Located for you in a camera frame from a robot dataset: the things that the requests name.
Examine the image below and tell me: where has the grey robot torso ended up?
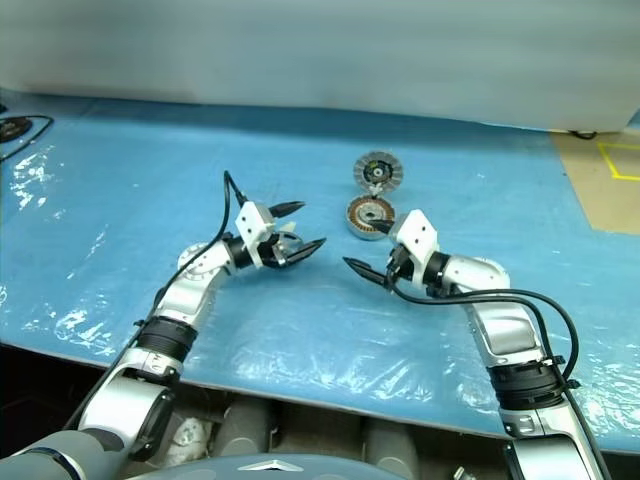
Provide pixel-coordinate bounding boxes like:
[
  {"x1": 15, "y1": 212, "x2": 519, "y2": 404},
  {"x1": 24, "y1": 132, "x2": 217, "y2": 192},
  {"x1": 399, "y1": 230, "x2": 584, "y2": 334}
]
[{"x1": 207, "y1": 452, "x2": 504, "y2": 480}]

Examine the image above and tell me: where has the white crumpled cloth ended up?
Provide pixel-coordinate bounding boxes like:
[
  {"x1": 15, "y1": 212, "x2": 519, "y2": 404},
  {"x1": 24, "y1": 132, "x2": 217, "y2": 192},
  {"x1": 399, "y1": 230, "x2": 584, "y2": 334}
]
[{"x1": 167, "y1": 417, "x2": 212, "y2": 469}]

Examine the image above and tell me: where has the blue plastic table mat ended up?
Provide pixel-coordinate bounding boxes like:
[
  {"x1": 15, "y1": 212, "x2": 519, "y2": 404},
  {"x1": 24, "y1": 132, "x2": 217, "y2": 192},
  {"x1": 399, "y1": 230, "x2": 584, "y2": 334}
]
[{"x1": 0, "y1": 89, "x2": 640, "y2": 454}]

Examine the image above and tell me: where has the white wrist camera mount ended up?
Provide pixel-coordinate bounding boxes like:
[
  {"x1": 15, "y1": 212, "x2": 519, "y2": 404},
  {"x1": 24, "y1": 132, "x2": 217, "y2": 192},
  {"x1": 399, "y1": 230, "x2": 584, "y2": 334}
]
[
  {"x1": 234, "y1": 201, "x2": 280, "y2": 269},
  {"x1": 393, "y1": 209, "x2": 439, "y2": 287}
]

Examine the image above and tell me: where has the white backdrop sheet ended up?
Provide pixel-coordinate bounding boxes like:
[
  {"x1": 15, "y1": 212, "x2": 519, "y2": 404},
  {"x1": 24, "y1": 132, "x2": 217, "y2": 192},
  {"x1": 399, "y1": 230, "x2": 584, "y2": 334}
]
[{"x1": 0, "y1": 0, "x2": 640, "y2": 136}]

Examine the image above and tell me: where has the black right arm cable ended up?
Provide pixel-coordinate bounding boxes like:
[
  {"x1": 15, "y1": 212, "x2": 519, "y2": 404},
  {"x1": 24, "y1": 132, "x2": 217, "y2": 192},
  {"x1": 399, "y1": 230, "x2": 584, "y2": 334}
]
[{"x1": 387, "y1": 249, "x2": 616, "y2": 480}]

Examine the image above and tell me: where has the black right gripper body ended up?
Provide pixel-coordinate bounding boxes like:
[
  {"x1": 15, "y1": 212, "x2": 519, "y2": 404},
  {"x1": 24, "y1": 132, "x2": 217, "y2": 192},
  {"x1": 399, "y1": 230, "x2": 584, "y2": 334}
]
[{"x1": 383, "y1": 227, "x2": 417, "y2": 295}]

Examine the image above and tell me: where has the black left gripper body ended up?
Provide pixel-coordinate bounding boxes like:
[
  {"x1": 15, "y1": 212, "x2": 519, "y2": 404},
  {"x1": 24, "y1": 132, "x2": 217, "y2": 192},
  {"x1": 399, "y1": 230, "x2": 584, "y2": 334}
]
[{"x1": 255, "y1": 219, "x2": 305, "y2": 270}]

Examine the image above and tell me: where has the motor stator with copper windings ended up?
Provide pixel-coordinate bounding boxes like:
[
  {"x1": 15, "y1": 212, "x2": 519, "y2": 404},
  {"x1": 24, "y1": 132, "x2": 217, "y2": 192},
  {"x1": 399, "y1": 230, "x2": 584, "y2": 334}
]
[{"x1": 344, "y1": 194, "x2": 399, "y2": 242}]

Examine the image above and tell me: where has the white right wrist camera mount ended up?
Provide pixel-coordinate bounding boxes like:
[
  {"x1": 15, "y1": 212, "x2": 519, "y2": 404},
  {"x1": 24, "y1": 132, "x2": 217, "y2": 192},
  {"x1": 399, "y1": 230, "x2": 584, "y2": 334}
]
[{"x1": 393, "y1": 209, "x2": 439, "y2": 287}]

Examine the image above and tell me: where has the grey rounded cylinder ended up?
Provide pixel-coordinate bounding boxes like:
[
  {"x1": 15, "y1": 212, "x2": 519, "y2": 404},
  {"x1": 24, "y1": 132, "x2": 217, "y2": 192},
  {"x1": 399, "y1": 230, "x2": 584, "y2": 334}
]
[
  {"x1": 219, "y1": 399, "x2": 274, "y2": 457},
  {"x1": 362, "y1": 417, "x2": 422, "y2": 470}
]

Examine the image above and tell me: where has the finned silver motor cover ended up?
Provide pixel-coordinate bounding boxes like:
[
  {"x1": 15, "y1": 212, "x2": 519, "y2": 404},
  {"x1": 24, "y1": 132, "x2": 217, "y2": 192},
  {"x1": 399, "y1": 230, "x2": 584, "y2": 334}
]
[{"x1": 353, "y1": 151, "x2": 404, "y2": 195}]

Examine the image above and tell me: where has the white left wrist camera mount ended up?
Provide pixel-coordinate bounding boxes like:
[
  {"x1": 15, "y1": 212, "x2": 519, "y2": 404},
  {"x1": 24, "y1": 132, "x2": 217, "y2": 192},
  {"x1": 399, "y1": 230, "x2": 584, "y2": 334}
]
[{"x1": 234, "y1": 201, "x2": 280, "y2": 269}]

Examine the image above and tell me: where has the black round disc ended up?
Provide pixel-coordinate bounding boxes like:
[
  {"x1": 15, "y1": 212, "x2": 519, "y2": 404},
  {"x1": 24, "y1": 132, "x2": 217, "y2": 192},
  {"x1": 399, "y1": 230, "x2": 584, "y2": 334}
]
[{"x1": 0, "y1": 115, "x2": 34, "y2": 143}]

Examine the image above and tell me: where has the thin black cable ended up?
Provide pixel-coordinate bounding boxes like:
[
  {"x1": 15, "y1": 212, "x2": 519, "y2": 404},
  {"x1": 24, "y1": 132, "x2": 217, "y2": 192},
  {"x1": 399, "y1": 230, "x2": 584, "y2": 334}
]
[{"x1": 0, "y1": 114, "x2": 55, "y2": 161}]

